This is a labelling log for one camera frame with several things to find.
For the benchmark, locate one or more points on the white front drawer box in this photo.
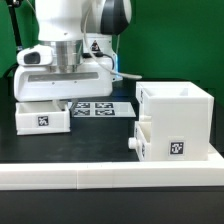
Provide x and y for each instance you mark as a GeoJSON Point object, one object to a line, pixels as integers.
{"type": "Point", "coordinates": [141, 141]}

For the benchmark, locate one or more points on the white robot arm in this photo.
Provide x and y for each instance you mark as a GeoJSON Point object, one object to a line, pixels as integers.
{"type": "Point", "coordinates": [66, 22]}

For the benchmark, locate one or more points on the white marker tag plate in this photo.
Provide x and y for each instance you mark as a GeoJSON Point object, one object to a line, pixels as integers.
{"type": "Point", "coordinates": [104, 109]}

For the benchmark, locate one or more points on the white L-shaped boundary fence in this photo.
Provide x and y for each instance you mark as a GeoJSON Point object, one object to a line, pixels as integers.
{"type": "Point", "coordinates": [35, 176]}

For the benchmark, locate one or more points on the white drawer box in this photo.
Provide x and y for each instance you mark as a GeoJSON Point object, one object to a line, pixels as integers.
{"type": "Point", "coordinates": [141, 141]}
{"type": "Point", "coordinates": [41, 118]}

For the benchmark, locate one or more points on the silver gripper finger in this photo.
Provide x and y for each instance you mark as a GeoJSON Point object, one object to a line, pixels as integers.
{"type": "Point", "coordinates": [61, 105]}
{"type": "Point", "coordinates": [74, 103]}

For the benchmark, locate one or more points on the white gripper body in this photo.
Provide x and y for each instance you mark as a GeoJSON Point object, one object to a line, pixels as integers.
{"type": "Point", "coordinates": [47, 73]}

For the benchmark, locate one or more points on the white drawer cabinet frame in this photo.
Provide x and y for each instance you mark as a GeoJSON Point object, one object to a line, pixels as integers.
{"type": "Point", "coordinates": [180, 114]}

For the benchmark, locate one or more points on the black camera stand pole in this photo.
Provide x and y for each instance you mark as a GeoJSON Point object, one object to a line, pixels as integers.
{"type": "Point", "coordinates": [12, 5]}

